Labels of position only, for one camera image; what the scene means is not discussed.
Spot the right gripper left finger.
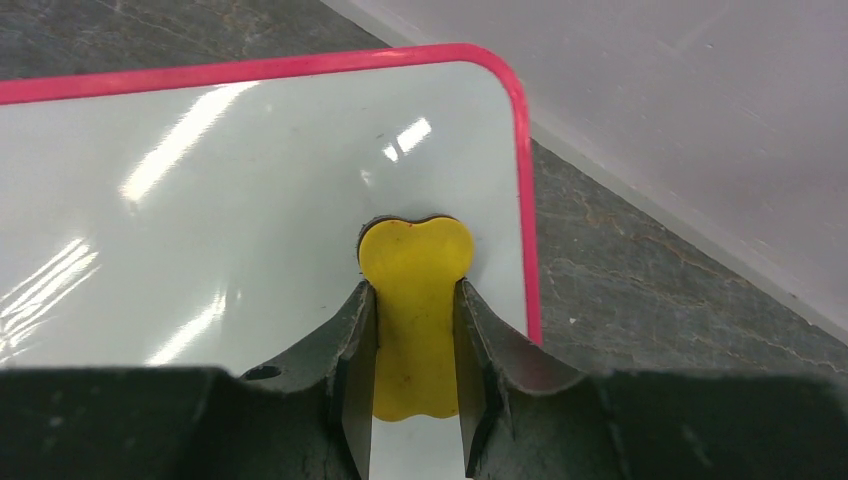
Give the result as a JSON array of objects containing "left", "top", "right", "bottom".
[{"left": 239, "top": 281, "right": 378, "bottom": 479}]

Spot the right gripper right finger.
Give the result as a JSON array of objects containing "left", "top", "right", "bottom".
[{"left": 453, "top": 280, "right": 584, "bottom": 479}]

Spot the yellow bone-shaped eraser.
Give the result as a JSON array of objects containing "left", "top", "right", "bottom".
[{"left": 358, "top": 216, "right": 474, "bottom": 422}]

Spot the pink framed whiteboard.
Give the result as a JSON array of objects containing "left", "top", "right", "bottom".
[{"left": 1, "top": 44, "right": 541, "bottom": 479}]

